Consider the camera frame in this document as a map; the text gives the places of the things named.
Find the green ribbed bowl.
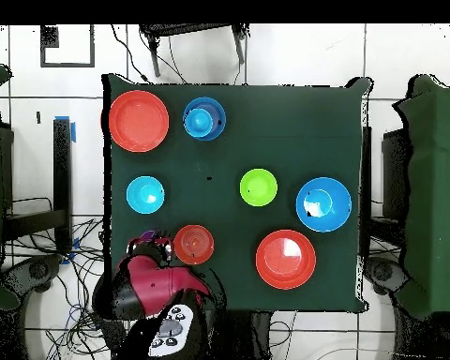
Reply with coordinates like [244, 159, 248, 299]
[239, 168, 279, 208]

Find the medium blue bowl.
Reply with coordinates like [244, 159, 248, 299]
[182, 96, 227, 143]

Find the small orange bowl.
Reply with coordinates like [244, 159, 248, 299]
[172, 224, 216, 266]

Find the light blue ribbed bowl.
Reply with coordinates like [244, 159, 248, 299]
[126, 175, 166, 216]

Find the large orange bowl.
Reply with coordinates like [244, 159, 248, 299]
[108, 89, 171, 154]
[255, 229, 318, 291]

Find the blue tape strip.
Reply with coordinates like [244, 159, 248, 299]
[54, 114, 77, 144]

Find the dark green tablecloth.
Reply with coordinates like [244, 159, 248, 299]
[101, 72, 372, 314]

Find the large blue bowl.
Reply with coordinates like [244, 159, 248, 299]
[295, 176, 353, 233]

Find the black metal stand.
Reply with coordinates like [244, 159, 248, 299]
[139, 23, 250, 79]

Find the floor cable bundle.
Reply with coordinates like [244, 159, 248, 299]
[3, 217, 106, 360]

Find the black metal frame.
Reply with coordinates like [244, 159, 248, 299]
[360, 125, 413, 260]
[0, 117, 74, 256]

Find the dark grey pedestal foot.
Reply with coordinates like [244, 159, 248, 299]
[363, 256, 410, 295]
[1, 254, 65, 297]

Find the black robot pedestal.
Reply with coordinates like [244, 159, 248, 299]
[217, 309, 274, 360]

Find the black floor cable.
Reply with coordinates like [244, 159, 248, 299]
[110, 23, 151, 83]

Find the black square floor frame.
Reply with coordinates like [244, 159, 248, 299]
[39, 23, 96, 69]

